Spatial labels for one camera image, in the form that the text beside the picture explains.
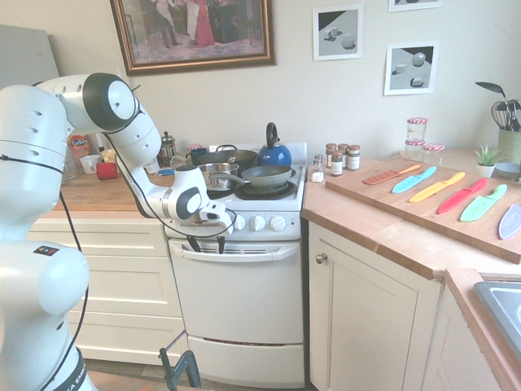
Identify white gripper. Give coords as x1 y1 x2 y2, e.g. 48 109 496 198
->
179 210 236 255

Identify white oven door with handle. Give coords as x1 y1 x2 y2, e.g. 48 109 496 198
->
168 238 305 345

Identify white electric stove range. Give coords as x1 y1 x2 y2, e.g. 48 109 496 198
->
164 142 309 390

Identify stainless steel saucepan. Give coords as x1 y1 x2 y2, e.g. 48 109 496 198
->
197 162 241 191

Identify cream drawer cabinet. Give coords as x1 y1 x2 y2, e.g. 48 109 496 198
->
24 217 189 367

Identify dark navy mug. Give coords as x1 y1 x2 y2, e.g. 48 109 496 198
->
186 147 209 166

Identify dark wok pan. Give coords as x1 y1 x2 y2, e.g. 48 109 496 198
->
196 144 259 169

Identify grey frying pan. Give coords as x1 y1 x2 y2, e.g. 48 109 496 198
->
207 164 295 190

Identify glass french press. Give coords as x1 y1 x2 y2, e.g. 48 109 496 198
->
160 130 177 160

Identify white stove storage drawer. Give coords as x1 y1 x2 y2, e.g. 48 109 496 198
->
186 334 306 389

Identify red mug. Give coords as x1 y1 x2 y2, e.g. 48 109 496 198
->
95 160 120 181

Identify small white cup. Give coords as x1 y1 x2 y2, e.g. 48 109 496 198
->
79 154 103 176

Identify clear drinking glasses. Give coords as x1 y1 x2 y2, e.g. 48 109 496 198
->
63 152 79 182

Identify orange snack box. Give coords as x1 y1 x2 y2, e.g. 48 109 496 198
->
66 134 91 158

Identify cream cabinet door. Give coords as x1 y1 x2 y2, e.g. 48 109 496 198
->
308 221 444 391

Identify large wooden cutting board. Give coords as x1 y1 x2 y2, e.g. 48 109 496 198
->
325 156 521 266

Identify orange sheathed knife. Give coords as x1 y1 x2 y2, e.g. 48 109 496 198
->
362 164 422 187

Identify gold framed painting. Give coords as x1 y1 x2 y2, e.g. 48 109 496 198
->
109 0 278 78

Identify blue sheathed knife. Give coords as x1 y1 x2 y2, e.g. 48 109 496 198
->
392 165 438 195

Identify short checked lid glass jar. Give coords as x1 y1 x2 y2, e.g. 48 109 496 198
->
404 138 426 162
422 142 445 165

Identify yellow sheathed knife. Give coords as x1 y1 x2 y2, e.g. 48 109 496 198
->
408 171 466 204

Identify tall checked lid glass jar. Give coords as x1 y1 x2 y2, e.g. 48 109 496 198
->
406 116 430 143

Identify grey cube and polyhedron print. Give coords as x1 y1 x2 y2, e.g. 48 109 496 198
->
311 3 366 63

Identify red sheathed knife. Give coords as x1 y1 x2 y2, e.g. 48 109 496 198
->
436 177 489 216

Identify grey leaning panel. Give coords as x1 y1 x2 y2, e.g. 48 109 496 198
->
0 24 63 89

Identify grey sphere and cubes print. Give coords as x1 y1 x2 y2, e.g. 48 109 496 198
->
383 40 441 97

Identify cream sink cabinet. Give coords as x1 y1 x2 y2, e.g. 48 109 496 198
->
421 280 512 391

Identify green sheathed knife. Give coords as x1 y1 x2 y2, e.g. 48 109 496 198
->
459 183 509 223

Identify small plant in white pot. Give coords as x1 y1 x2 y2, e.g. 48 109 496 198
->
473 144 506 178

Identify stainless steel sink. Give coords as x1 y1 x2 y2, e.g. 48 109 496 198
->
472 280 521 360

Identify purple sheathed knife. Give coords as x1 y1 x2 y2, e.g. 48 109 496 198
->
497 203 521 241

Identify light blue bowl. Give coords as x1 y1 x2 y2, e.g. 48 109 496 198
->
493 161 521 181

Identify cropped grey shapes print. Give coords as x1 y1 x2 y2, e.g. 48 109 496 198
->
387 0 445 14

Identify green utensil holder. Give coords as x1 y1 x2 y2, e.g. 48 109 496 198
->
497 127 521 165

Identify metal whisk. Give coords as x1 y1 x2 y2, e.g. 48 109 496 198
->
489 100 510 132

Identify dark kitchen utensils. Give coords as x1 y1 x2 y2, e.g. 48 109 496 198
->
506 98 521 133

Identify blue kettle with black handle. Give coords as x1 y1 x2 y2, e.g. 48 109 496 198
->
257 121 294 169

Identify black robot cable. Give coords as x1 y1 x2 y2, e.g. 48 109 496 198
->
0 83 238 391

